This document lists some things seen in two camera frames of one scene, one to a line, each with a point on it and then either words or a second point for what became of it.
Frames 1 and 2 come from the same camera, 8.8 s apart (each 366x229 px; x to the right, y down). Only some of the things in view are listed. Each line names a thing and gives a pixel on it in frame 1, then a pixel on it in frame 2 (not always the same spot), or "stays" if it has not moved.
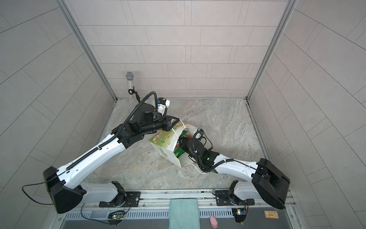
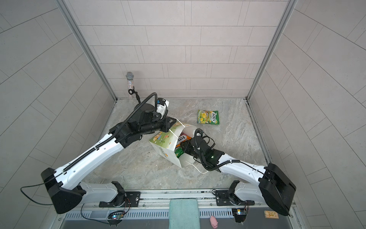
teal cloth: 184,213 stays
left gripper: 167,124 stays
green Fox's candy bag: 178,152 to 209,117
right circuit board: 239,213 stays
